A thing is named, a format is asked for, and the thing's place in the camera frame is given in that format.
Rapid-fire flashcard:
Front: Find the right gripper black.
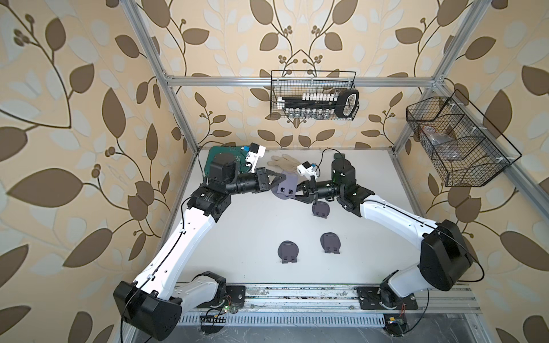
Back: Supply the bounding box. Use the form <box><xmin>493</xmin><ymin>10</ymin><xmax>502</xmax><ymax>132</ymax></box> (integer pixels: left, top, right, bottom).
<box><xmin>287</xmin><ymin>176</ymin><xmax>344</xmax><ymax>207</ymax></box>

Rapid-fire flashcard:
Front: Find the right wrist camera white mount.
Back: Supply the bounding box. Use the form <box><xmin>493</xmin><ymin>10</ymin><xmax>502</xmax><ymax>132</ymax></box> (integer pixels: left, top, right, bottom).
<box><xmin>297</xmin><ymin>161</ymin><xmax>320</xmax><ymax>180</ymax></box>

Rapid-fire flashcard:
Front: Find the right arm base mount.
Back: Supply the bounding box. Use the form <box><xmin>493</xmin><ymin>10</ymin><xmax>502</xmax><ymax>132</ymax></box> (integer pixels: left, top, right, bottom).
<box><xmin>355</xmin><ymin>286</ymin><xmax>418</xmax><ymax>310</ymax></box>

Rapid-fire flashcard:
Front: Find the black wire basket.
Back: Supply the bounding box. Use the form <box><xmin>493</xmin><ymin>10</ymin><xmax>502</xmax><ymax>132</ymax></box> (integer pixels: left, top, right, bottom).
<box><xmin>406</xmin><ymin>89</ymin><xmax>523</xmax><ymax>187</ymax></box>
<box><xmin>270</xmin><ymin>69</ymin><xmax>360</xmax><ymax>121</ymax></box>

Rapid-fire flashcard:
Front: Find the aluminium front rail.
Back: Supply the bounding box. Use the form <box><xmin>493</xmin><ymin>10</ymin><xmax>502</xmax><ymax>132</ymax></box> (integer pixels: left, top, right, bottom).
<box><xmin>171</xmin><ymin>282</ymin><xmax>481</xmax><ymax>314</ymax></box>

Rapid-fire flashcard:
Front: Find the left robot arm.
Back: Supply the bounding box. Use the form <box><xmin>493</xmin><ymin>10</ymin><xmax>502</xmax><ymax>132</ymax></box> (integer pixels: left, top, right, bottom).
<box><xmin>113</xmin><ymin>153</ymin><xmax>286</xmax><ymax>341</ymax></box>

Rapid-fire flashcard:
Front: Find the green plastic tool case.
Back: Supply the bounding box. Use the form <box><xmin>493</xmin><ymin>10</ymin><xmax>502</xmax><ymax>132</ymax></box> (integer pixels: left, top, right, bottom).
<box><xmin>204</xmin><ymin>146</ymin><xmax>250</xmax><ymax>175</ymax></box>

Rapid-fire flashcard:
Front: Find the plastic bag in basket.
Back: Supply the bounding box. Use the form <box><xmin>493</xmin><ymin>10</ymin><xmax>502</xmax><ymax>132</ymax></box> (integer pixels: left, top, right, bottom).
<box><xmin>424</xmin><ymin>126</ymin><xmax>462</xmax><ymax>160</ymax></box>

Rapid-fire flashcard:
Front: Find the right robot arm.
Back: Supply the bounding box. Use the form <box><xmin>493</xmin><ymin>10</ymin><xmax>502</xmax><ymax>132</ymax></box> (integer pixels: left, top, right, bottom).
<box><xmin>295</xmin><ymin>159</ymin><xmax>477</xmax><ymax>308</ymax></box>

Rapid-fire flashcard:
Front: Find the black wire basket right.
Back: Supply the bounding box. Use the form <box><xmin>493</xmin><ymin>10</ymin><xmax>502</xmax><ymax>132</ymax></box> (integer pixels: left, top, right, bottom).
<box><xmin>406</xmin><ymin>89</ymin><xmax>523</xmax><ymax>187</ymax></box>

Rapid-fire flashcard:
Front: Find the aluminium frame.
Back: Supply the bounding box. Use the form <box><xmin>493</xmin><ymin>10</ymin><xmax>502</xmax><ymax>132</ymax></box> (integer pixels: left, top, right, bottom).
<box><xmin>119</xmin><ymin>0</ymin><xmax>549</xmax><ymax>207</ymax></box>

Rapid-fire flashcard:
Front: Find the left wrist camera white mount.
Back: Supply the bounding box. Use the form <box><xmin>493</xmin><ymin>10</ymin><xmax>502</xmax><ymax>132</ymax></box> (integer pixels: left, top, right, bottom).
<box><xmin>244</xmin><ymin>143</ymin><xmax>266</xmax><ymax>173</ymax></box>

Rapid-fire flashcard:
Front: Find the socket set in basket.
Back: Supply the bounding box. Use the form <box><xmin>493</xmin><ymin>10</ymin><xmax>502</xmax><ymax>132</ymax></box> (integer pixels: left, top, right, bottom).
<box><xmin>274</xmin><ymin>89</ymin><xmax>360</xmax><ymax>121</ymax></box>

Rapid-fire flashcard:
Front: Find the white work glove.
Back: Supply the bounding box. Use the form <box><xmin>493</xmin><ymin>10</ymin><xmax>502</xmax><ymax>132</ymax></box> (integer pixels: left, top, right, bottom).
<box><xmin>267</xmin><ymin>154</ymin><xmax>302</xmax><ymax>173</ymax></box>

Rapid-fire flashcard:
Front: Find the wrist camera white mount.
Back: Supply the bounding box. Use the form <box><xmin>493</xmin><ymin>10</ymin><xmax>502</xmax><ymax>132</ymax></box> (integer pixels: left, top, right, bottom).
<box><xmin>297</xmin><ymin>161</ymin><xmax>320</xmax><ymax>180</ymax></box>
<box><xmin>244</xmin><ymin>143</ymin><xmax>266</xmax><ymax>173</ymax></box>

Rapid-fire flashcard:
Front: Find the black wire basket centre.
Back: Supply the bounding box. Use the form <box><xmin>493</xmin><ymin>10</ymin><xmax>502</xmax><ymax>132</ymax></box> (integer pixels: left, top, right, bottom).
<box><xmin>270</xmin><ymin>69</ymin><xmax>360</xmax><ymax>121</ymax></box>

